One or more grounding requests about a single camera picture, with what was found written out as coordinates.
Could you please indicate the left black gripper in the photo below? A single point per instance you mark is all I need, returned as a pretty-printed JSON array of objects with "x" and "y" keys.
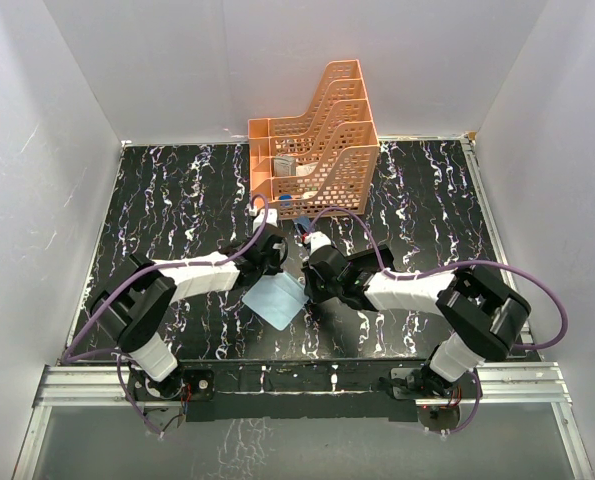
[{"x": 275, "y": 266}]

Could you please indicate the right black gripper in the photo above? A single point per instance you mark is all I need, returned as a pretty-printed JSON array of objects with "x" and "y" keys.
[{"x": 315, "y": 295}]

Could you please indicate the light blue cleaning cloth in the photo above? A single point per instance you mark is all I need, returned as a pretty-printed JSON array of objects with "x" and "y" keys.
[{"x": 276, "y": 299}]

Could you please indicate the blue sunglasses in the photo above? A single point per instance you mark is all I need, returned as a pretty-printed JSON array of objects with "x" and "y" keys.
[{"x": 302, "y": 225}]

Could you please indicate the black sunglasses case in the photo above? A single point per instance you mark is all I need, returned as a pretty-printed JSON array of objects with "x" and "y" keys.
[{"x": 367, "y": 259}]

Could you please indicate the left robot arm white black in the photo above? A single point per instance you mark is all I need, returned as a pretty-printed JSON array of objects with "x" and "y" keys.
[{"x": 131, "y": 306}]

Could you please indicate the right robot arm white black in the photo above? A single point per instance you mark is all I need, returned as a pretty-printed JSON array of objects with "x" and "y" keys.
[{"x": 486, "y": 315}]

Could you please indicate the grey packet in organizer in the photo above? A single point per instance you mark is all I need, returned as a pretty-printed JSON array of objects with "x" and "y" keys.
[{"x": 284, "y": 166}]

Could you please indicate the white paper in organizer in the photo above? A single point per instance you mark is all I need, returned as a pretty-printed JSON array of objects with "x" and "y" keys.
[{"x": 310, "y": 176}]

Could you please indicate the orange plastic file organizer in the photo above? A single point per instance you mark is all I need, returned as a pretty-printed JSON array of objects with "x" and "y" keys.
[{"x": 324, "y": 157}]

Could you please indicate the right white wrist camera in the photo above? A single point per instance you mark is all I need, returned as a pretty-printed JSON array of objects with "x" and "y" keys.
[{"x": 315, "y": 241}]

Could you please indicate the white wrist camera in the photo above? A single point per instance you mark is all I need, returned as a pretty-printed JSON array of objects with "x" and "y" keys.
[
  {"x": 315, "y": 241},
  {"x": 264, "y": 217}
]

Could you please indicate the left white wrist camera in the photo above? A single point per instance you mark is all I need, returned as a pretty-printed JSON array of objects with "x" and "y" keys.
[{"x": 264, "y": 217}]

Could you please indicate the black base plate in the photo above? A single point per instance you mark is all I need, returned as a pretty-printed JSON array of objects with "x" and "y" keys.
[{"x": 205, "y": 391}]

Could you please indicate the aluminium frame rail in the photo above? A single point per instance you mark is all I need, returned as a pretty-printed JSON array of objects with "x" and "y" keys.
[{"x": 513, "y": 382}]

